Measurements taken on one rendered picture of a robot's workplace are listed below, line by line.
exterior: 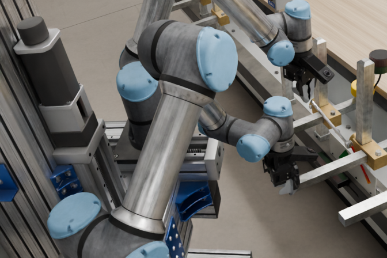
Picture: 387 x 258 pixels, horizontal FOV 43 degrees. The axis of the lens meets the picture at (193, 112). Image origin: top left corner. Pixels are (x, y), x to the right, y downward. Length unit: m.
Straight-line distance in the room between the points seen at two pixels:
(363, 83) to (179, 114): 0.71
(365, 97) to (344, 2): 0.94
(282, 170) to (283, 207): 1.19
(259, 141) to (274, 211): 1.38
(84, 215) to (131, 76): 0.51
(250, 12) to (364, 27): 0.95
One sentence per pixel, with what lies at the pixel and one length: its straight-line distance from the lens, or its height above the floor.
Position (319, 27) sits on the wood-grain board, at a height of 0.90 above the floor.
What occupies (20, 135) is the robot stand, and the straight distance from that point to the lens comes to 1.16.
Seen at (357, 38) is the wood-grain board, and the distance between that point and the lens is 2.14.
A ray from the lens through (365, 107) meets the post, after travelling 1.57.
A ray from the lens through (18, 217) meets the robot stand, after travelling 1.40.
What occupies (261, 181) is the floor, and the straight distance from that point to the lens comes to 2.77.
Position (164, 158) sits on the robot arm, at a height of 1.36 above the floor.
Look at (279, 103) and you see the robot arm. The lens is 1.33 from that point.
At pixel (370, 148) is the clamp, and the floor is 0.87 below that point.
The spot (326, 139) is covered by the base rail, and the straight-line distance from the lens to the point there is 1.93.
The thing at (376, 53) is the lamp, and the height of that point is 1.17.
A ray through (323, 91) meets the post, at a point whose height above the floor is 0.92.
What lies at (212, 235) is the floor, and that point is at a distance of 2.57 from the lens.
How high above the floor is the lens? 1.98
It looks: 37 degrees down
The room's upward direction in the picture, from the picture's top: 13 degrees counter-clockwise
